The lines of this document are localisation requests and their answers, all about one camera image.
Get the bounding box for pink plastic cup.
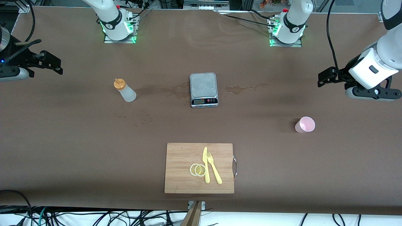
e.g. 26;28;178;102
295;116;316;134

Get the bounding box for translucent sauce bottle orange cap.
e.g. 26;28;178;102
114;78;137;103

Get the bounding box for silver digital kitchen scale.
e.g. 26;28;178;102
189;73;219;109

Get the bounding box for white power strip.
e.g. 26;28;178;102
184;0;230;10

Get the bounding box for yellow plastic fork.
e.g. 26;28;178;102
207;152;223;185

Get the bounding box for yellow plastic knife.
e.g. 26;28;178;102
202;147;210;184

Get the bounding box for bamboo cutting board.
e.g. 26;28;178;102
164;143;235;194

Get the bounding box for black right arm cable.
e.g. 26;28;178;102
24;0;35;43

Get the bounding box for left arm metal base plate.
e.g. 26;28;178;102
269;16;302;47

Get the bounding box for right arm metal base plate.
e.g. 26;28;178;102
104;14;139;44

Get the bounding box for black base cable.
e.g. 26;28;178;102
220;13;277;29
130;6;153;24
248;9;274;20

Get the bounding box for looped black floor cable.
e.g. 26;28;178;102
0;190;33;220

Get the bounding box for teal floor cable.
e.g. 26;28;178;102
38;207;48;226

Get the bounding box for tangled black floor cables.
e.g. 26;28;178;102
47;209;189;226

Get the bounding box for wooden post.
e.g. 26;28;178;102
181;201;203;226

